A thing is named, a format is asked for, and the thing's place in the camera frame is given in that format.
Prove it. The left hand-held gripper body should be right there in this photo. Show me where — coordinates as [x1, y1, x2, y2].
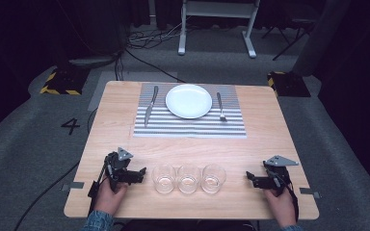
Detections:
[103, 146, 135, 193]

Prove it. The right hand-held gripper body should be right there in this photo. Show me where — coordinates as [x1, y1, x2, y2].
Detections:
[262, 155, 301, 197]

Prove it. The person's right hand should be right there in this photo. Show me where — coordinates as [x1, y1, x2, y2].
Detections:
[263, 187, 299, 229]

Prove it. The person's left hand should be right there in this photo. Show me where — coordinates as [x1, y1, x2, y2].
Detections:
[93, 181, 129, 218]

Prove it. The clear drinking glass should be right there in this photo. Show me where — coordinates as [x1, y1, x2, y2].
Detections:
[200, 163, 227, 194]
[151, 164, 178, 195]
[176, 164, 202, 195]

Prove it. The silver table knife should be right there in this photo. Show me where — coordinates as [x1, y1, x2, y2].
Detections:
[144, 85, 159, 129]

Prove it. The grey striped placemat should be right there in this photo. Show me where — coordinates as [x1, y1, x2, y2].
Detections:
[132, 82, 248, 140]

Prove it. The silver fork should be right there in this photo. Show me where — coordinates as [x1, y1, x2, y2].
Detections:
[216, 91, 228, 123]

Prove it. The white round plate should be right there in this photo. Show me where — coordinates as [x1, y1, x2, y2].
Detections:
[165, 84, 213, 120]

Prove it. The black yellow-striped stand base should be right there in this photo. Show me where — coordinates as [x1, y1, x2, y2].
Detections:
[39, 67, 92, 96]
[267, 70, 312, 98]

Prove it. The black tripod stand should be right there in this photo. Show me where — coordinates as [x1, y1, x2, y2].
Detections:
[261, 13, 316, 62]

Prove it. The grey curtain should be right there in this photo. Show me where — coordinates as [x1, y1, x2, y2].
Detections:
[291, 0, 353, 77]

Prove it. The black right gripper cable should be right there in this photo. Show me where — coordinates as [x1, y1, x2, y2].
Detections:
[285, 183, 301, 223]

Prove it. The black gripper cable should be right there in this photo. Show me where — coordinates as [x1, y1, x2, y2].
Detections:
[285, 183, 301, 223]
[13, 160, 110, 231]

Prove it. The grey metal table bracket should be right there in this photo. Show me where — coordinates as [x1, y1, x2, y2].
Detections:
[61, 181, 86, 193]
[299, 187, 322, 199]

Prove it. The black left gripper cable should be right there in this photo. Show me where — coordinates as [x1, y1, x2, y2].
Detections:
[13, 160, 110, 231]

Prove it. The black floor cable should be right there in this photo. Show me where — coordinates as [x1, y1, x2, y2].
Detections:
[124, 47, 187, 84]

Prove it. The bundle of floor cables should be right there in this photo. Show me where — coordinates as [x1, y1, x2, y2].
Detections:
[126, 22, 184, 51]

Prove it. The white metal table frame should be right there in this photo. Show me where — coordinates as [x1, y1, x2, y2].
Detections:
[177, 0, 262, 59]

